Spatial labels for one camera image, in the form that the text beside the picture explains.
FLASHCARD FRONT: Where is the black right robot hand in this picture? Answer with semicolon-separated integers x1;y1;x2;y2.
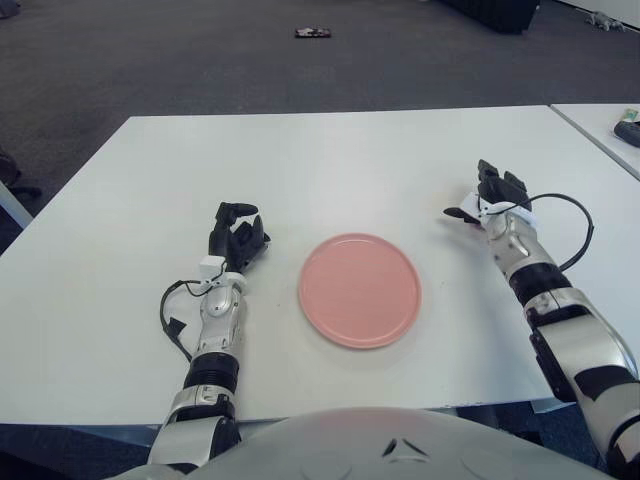
442;158;531;226

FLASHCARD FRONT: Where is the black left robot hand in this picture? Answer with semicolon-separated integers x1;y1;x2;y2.
199;201;272;279

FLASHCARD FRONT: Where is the pink round plate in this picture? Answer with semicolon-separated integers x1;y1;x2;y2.
298;232;423;350

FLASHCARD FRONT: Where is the black handheld controller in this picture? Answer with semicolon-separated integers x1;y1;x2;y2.
613;119;640;147

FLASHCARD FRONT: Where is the black box furniture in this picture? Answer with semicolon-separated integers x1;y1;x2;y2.
437;0;542;36

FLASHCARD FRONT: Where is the small grey floor robot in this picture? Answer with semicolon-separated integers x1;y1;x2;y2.
585;10;626;32

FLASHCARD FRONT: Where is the white table leg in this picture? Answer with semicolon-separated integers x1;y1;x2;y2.
0;179;34;231

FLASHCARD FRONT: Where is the dark chair base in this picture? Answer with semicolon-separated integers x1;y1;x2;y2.
0;147;44;196

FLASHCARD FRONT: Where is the grey robot torso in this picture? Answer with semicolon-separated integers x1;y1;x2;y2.
107;407;614;480

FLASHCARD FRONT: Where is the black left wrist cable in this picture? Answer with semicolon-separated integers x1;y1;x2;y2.
159;278;234;362

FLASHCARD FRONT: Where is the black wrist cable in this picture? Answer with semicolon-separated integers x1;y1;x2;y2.
487;193;596;272
159;278;234;362

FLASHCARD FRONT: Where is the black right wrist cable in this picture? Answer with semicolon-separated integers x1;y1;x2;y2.
487;193;596;272

